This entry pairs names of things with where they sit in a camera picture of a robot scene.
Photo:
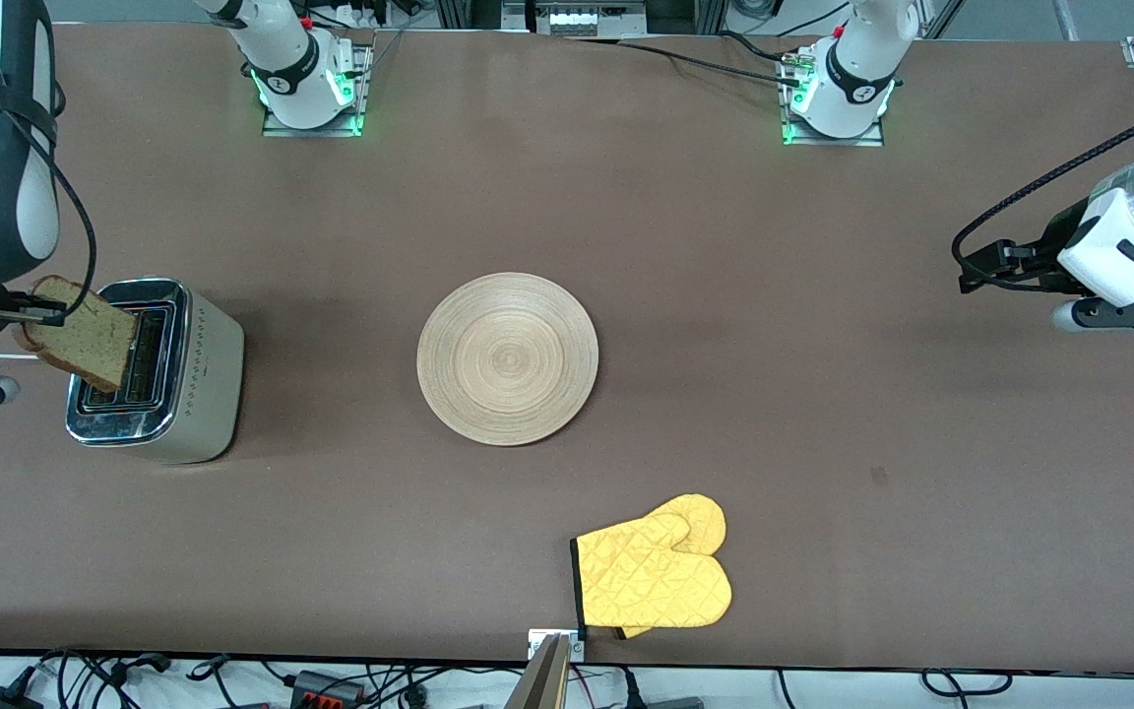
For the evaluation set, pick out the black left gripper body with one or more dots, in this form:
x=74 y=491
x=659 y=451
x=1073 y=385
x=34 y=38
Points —
x=1046 y=257

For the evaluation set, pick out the wooden board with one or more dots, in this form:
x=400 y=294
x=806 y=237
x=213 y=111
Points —
x=539 y=681

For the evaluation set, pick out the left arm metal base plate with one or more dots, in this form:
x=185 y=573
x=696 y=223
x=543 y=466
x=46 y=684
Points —
x=838 y=141

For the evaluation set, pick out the small metal edge bracket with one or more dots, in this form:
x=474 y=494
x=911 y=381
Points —
x=535 y=642

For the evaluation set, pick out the metal corner bracket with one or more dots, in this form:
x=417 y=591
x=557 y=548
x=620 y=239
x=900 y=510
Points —
x=1131 y=51

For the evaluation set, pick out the silver two-slot toaster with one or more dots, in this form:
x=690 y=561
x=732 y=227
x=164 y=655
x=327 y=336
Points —
x=193 y=384

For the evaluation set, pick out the yellow quilted oven mitt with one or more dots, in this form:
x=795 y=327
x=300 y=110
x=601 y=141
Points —
x=656 y=581

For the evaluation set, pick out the black orange connector box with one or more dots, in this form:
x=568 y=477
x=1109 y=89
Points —
x=326 y=689

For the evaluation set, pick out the round wooden plate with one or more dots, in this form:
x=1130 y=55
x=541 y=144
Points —
x=508 y=359

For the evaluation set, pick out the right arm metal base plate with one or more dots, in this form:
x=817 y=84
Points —
x=311 y=131

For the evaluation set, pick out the white power strip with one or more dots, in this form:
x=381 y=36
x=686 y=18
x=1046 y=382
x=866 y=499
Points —
x=582 y=18

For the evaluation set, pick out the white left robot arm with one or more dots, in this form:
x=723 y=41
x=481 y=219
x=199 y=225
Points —
x=852 y=89

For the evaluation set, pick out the bread slice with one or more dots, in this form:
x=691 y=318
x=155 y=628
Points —
x=85 y=340

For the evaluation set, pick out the black power adapter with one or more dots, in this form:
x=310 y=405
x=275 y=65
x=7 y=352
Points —
x=1 y=699

